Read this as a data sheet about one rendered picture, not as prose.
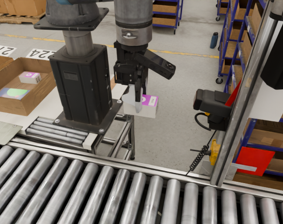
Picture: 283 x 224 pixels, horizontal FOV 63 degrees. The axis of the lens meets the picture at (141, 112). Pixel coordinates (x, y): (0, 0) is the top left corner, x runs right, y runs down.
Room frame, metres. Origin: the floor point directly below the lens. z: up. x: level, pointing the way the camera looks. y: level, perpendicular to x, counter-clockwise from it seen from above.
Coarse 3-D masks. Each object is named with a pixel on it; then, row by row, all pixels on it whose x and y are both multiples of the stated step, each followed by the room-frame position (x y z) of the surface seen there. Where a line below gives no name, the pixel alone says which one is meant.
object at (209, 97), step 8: (200, 96) 0.55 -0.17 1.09; (208, 96) 0.55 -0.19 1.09; (216, 96) 0.55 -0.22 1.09; (224, 96) 0.55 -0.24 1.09; (200, 104) 0.54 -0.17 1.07; (208, 104) 0.53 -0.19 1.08; (216, 104) 0.52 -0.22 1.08; (224, 104) 0.52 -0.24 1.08; (232, 104) 0.52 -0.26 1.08; (208, 112) 0.53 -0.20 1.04; (216, 112) 0.52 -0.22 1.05; (224, 112) 0.52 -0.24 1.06; (208, 120) 0.54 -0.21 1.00; (216, 120) 0.53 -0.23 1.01
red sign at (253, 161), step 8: (240, 152) 0.51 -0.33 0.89; (248, 152) 0.50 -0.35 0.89; (256, 152) 0.50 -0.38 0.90; (264, 152) 0.49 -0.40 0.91; (272, 152) 0.49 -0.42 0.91; (240, 160) 0.50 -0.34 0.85; (248, 160) 0.50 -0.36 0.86; (256, 160) 0.49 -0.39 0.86; (264, 160) 0.49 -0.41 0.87; (240, 168) 0.50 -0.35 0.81; (248, 168) 0.49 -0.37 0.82; (256, 168) 0.49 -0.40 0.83; (264, 168) 0.48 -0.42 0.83
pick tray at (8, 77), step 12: (24, 60) 1.28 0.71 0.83; (36, 60) 1.26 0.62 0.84; (48, 60) 1.24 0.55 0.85; (0, 72) 1.12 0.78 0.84; (12, 72) 1.19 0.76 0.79; (36, 72) 1.25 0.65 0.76; (48, 72) 1.24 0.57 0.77; (0, 84) 1.09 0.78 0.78; (12, 84) 1.12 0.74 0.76; (24, 84) 1.12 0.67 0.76; (36, 84) 0.98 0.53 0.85; (48, 84) 1.06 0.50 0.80; (0, 96) 0.88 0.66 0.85; (24, 96) 0.88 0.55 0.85; (36, 96) 0.95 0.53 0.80; (0, 108) 0.88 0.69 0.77; (12, 108) 0.87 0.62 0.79; (24, 108) 0.85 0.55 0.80
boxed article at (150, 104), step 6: (144, 96) 0.58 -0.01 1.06; (150, 96) 0.58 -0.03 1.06; (156, 96) 0.58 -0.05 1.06; (144, 102) 0.55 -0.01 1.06; (150, 102) 0.55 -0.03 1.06; (156, 102) 0.55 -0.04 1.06; (126, 108) 0.55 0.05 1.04; (132, 108) 0.55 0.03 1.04; (144, 108) 0.54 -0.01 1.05; (150, 108) 0.54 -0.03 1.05; (156, 108) 0.54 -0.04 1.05; (132, 114) 0.55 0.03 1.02; (138, 114) 0.54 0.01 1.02; (144, 114) 0.54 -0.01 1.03; (150, 114) 0.53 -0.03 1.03; (156, 114) 0.55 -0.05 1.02
